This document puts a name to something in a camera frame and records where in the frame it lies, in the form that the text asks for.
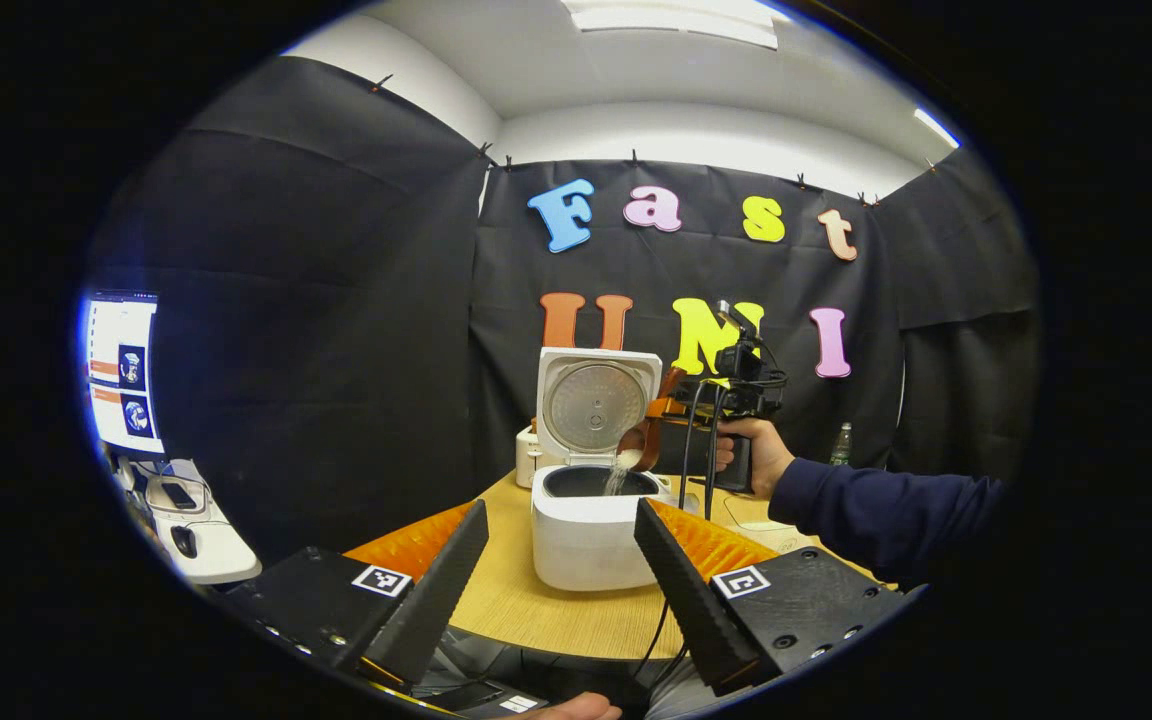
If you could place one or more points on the black backdrop cloth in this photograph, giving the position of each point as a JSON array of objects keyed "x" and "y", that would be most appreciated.
[{"x": 336, "y": 350}]

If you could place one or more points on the white side desk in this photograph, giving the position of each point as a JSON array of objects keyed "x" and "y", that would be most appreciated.
[{"x": 221, "y": 560}]

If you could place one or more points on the black computer mouse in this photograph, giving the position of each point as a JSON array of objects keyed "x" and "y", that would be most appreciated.
[{"x": 184, "y": 541}]

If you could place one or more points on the black smartphone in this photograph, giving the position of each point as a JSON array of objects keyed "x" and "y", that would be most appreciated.
[{"x": 179, "y": 496}]

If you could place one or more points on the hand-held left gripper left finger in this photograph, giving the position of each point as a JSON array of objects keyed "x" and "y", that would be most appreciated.
[{"x": 431, "y": 610}]

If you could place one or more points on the large ceiling light panel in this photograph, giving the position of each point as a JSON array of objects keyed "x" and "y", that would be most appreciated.
[{"x": 676, "y": 20}]

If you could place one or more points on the computer monitor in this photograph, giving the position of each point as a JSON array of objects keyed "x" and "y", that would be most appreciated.
[{"x": 126, "y": 370}]

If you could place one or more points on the green label water bottle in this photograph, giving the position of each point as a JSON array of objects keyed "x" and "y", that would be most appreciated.
[{"x": 841, "y": 448}]

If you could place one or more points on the small ceiling light panel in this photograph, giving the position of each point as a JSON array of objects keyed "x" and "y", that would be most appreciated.
[{"x": 936, "y": 127}]

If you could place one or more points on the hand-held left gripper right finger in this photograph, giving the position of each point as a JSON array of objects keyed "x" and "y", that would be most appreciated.
[{"x": 686, "y": 600}]

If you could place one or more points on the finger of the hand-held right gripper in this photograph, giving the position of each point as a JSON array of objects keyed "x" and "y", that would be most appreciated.
[{"x": 671, "y": 407}]

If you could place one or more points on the white rice cooker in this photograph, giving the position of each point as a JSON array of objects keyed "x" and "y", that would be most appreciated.
[{"x": 586, "y": 550}]

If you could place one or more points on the white toaster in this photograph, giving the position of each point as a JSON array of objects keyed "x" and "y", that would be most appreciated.
[{"x": 526, "y": 460}]

